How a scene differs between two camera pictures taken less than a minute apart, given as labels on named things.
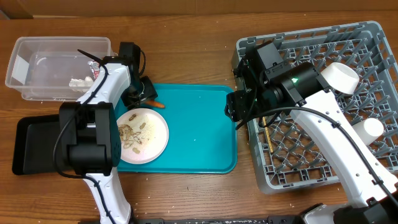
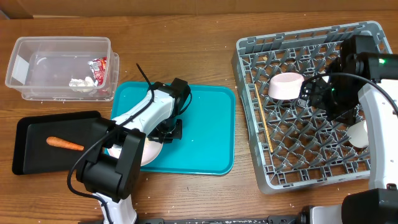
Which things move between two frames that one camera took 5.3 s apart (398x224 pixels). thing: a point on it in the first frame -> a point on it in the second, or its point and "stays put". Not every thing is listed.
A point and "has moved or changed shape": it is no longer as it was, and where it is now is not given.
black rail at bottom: x=269 y=219 stays put
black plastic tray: x=35 y=140 stays put
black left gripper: x=150 y=91 -> x=177 y=132
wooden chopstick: x=269 y=140 stays put
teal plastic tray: x=201 y=137 stays put
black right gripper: x=239 y=104 -> x=318 y=91
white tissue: x=81 y=85 stays put
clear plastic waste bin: x=51 y=68 stays put
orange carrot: x=155 y=104 has moved or changed shape
